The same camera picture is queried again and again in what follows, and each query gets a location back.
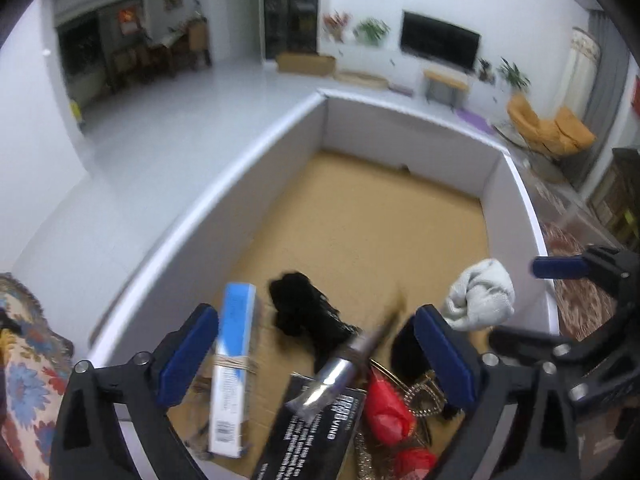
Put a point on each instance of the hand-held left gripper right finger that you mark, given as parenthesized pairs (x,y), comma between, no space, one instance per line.
(445,355)

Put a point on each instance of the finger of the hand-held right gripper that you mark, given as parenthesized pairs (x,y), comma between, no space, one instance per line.
(560,266)
(530,345)

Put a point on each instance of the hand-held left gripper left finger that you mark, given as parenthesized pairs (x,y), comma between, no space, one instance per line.
(187,355)

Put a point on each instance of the blue and white carton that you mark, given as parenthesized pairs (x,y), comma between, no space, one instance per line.
(232,360)

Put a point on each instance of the white cloth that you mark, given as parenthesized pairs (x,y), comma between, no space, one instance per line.
(480,292)

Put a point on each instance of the red satin bow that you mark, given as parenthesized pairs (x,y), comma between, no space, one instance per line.
(385,410)

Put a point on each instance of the black velvet bow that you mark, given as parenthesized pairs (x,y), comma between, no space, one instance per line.
(300,310)

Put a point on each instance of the rhinestone bow hair clip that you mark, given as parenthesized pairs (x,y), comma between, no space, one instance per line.
(367,455)

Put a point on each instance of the black printed box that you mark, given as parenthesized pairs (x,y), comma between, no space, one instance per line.
(310,445)

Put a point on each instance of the large white cardboard box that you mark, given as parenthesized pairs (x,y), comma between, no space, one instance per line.
(375,210)

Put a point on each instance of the yellow lounge chair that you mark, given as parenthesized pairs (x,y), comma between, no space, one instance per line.
(545,127)

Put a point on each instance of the floral printed cloth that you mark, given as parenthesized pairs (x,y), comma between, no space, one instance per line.
(30,375)

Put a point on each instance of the purple floor mat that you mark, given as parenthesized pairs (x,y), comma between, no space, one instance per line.
(472,121)

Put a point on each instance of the grey curtain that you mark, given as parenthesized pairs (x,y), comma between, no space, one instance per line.
(610,95)

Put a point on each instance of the broad leaf potted plant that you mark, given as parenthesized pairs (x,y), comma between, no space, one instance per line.
(512,75)

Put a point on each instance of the covered standing air conditioner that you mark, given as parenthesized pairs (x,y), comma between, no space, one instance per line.
(582,70)

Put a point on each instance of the small potted plant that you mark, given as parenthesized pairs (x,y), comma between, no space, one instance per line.
(484,69)

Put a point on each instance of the wooden bench with black legs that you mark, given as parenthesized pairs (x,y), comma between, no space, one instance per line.
(445,77)

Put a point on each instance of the black television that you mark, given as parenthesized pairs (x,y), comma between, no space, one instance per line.
(440,40)

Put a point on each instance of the white television cabinet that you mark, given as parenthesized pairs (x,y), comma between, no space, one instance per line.
(395,67)

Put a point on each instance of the round straw floor mat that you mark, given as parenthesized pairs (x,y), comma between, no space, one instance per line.
(361,81)

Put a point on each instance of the bushy green potted plant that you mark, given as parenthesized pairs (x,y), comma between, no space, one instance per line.
(372,31)

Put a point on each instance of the brown cardboard box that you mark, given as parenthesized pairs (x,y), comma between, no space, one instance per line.
(305,64)

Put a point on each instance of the red flowers in vase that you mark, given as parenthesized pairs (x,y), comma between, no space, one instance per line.
(336,24)

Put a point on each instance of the red door poster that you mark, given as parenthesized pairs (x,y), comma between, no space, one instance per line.
(127,20)

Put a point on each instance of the black glass display cabinet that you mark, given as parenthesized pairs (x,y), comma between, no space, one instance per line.
(292,10)

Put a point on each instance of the red wall hanging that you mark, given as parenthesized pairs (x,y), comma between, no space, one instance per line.
(637,91)

